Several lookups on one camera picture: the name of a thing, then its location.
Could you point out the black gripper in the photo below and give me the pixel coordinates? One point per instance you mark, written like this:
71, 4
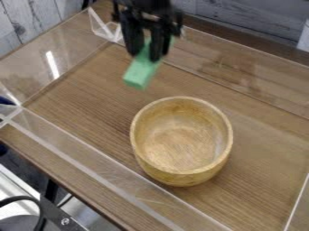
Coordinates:
153, 15

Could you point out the clear acrylic enclosure wall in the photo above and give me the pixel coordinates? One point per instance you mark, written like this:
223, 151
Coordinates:
68, 126

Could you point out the green rectangular block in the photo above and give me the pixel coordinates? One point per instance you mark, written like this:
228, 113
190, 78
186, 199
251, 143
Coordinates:
141, 68

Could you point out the black table leg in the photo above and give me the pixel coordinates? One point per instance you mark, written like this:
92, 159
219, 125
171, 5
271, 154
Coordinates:
50, 190

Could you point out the brown wooden bowl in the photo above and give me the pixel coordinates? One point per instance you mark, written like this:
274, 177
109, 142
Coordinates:
180, 138

